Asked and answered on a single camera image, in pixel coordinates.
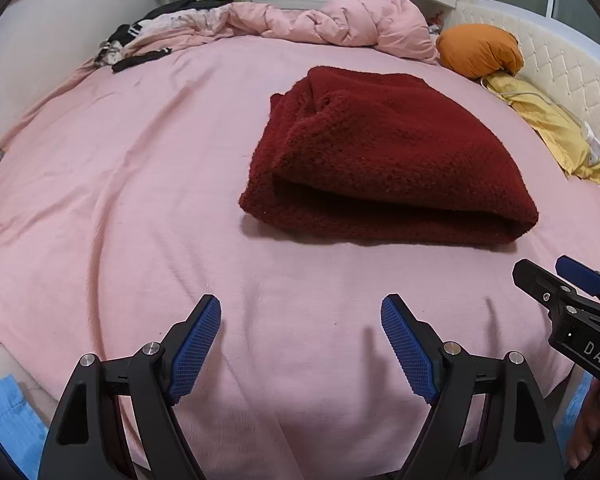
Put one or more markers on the pink duvet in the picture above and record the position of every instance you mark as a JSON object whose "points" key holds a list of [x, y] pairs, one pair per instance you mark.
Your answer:
{"points": [[340, 22]]}

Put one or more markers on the white quilted headboard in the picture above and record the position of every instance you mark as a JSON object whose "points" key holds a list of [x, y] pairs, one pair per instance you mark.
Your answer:
{"points": [[565, 55]]}

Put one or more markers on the black striped clothes pile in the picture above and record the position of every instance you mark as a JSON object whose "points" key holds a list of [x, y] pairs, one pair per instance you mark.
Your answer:
{"points": [[130, 45]]}

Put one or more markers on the yellow cloth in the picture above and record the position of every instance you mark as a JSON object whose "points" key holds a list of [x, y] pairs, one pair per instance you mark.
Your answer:
{"points": [[555, 120]]}

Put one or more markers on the dark red knit sweater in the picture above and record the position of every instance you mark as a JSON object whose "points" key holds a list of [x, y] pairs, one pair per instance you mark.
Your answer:
{"points": [[390, 160]]}

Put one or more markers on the white floral garment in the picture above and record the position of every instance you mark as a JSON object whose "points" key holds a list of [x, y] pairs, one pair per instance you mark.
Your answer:
{"points": [[180, 22]]}

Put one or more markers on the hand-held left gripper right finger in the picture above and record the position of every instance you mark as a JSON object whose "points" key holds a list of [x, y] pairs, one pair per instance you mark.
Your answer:
{"points": [[410, 350]]}

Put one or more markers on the person's right hand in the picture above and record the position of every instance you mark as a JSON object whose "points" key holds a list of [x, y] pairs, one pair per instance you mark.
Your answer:
{"points": [[590, 425]]}

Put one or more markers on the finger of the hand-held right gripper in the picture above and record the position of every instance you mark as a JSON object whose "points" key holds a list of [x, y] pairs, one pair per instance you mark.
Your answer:
{"points": [[580, 271], [545, 285]]}

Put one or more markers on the orange pillow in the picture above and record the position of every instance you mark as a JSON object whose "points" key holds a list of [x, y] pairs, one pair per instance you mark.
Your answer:
{"points": [[480, 50]]}

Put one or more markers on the pink bed sheet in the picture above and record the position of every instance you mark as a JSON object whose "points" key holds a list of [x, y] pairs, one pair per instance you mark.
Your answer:
{"points": [[130, 210]]}

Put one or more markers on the blue floor mat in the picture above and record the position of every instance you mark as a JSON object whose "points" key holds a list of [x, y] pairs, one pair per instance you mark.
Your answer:
{"points": [[10, 425]]}

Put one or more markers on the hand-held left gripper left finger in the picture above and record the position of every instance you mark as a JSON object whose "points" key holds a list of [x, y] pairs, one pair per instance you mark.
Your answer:
{"points": [[195, 350]]}

